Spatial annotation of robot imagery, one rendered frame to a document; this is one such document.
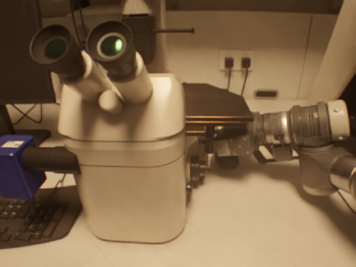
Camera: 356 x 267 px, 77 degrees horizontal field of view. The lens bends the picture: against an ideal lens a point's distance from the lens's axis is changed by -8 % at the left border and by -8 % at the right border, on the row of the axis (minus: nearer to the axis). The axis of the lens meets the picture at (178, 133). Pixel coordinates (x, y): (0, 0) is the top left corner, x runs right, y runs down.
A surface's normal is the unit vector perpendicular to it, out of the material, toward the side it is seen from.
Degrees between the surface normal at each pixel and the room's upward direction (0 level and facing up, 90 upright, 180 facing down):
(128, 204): 91
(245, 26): 90
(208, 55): 90
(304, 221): 0
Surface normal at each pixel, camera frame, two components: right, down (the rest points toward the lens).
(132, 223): -0.06, 0.48
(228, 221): -0.02, -0.88
